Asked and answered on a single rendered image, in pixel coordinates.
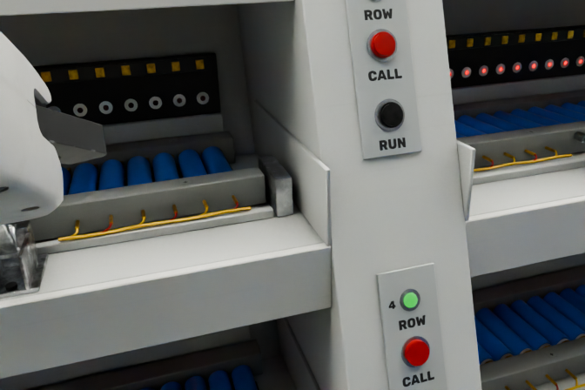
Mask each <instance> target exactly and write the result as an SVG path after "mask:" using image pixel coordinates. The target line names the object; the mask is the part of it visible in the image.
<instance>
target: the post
mask: <svg viewBox="0 0 585 390"><path fill-rule="evenodd" d="M406 1H407V17H408V25H409V34H410V42H411V51H412V59H413V68H414V82H415V91H416V99H417V108H418V116H419V125H420V140H421V149H422V151H417V152H410V153H404V154H398V155H392V156H385V157H378V158H367V159H364V158H363V152H362V144H361V137H360V122H359V114H358V106H357V99H356V91H355V83H354V75H353V61H352V53H351V45H350V37H349V29H348V22H347V14H346V0H294V1H290V2H272V3H239V4H237V11H238V18H239V30H240V37H241V44H242V51H243V58H244V66H245V79H246V85H247V92H248V99H249V106H250V113H251V120H252V134H253V141H254V147H255V153H257V152H256V142H255V128H254V114H253V100H256V101H257V102H258V103H259V104H260V105H261V106H263V107H264V108H265V109H266V110H267V111H268V112H269V113H270V114H271V115H272V116H273V117H274V118H276V119H277V120H278V121H279V122H280V123H281V124H282V125H283V126H284V127H285V128H286V129H287V130H288V131H289V132H291V133H292V134H293V136H294V137H296V139H298V140H299V141H300V143H302V144H303V145H304V146H305V147H306V148H307V149H308V150H309V151H310V152H311V153H312V154H314V155H315V156H316V157H317V158H318V159H319V160H320V161H321V162H322V163H323V164H324V165H325V166H327V167H328V168H329V169H330V170H331V252H332V306H331V307H329V308H325V309H321V310H317V311H312V312H309V313H302V314H297V315H293V316H289V317H286V319H287V321H288V323H289V325H290V327H291V328H292V332H293V334H294V336H295V338H296V340H297V341H298V343H299V346H300V348H301V351H302V353H303V354H304V356H305V358H306V361H307V363H308V365H309V367H310V369H311V371H312V373H313V376H314V378H315V379H316V381H317V383H318V385H319V389H320V390H389V383H388V375H387V360H386V352H385V345H384V337H383V329H382V321H381V313H380V299H379V291H378V283H377V274H379V273H383V272H391V271H396V270H400V269H405V268H409V267H414V266H422V265H425V264H430V263H434V271H435V280H436V288H437V296H438V305H439V313H440V329H441V337H442V345H443V353H444V362H445V370H446V379H447V390H482V389H481V373H480V364H479V355H478V346H477V338H476V330H475V321H474V304H473V295H472V287H471V279H470V270H469V261H468V252H467V235H466V227H465V219H464V210H463V201H462V192H461V176H460V167H459V159H458V150H457V141H456V132H455V124H454V107H453V99H452V90H451V81H450V73H449V64H448V55H447V39H446V30H445V22H444V13H443V4H442V0H406Z"/></svg>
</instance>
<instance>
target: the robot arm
mask: <svg viewBox="0 0 585 390"><path fill-rule="evenodd" d="M50 102H51V95H50V92H49V89H48V88H47V86H46V84H45V83H44V81H43V79H42V78H40V76H39V75H38V73H37V72H36V70H35V69H34V68H33V66H32V65H31V64H30V62H29V61H28V60H27V59H26V57H25V56H24V55H23V54H22V53H21V52H20V51H19V50H18V49H17V48H16V47H15V45H14V44H13V43H12V42H11V41H10V40H9V39H8V38H7V37H6V36H5V35H4V34H3V33H2V32H1V31H0V225H4V224H10V223H15V222H20V221H25V220H29V219H36V218H40V217H43V216H45V215H48V214H50V213H51V212H53V211H54V210H55V209H56V208H57V207H58V206H59V205H60V204H61V203H62V201H63V200H64V180H63V171H62V167H61V164H67V165H71V164H75V163H79V162H83V161H86V160H91V159H94V158H101V157H103V156H105V155H106V154H107V152H106V145H105V139H104V127H103V126H102V125H101V124H97V123H94V122H91V121H88V120H85V119H82V118H77V117H74V116H72V115H68V114H65V113H62V112H60V111H54V110H52V109H48V108H46V105H47V104H49V103H50Z"/></svg>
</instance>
